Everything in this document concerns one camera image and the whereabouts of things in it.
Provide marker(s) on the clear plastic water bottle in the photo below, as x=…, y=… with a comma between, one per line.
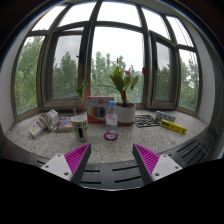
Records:
x=111, y=119

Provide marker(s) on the white flower pot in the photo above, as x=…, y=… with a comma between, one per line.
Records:
x=126, y=114

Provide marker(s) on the dark window frame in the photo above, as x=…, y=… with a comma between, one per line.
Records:
x=79, y=40

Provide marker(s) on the green plant with red flowers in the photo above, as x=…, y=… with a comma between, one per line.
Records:
x=120, y=84

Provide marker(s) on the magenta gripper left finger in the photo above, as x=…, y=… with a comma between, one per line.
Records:
x=70, y=166

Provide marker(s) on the dark slatted radiator cover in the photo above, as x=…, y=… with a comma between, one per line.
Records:
x=119, y=175

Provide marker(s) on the black flat metal part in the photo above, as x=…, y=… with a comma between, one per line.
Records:
x=142, y=121

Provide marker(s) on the yellow long box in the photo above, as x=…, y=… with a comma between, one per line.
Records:
x=172, y=126

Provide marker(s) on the red round coaster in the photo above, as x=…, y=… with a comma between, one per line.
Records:
x=110, y=137

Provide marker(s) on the white paper cup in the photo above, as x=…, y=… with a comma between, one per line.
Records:
x=79, y=124

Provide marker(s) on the red and white box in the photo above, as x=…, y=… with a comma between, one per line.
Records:
x=97, y=107

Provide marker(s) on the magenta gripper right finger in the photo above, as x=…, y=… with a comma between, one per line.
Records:
x=152, y=166

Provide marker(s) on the light blue small box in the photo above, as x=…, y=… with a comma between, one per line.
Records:
x=165, y=116

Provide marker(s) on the white wrapped package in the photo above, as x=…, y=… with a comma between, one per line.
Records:
x=46, y=121

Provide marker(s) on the small colourful card pack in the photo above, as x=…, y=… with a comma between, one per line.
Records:
x=64, y=124

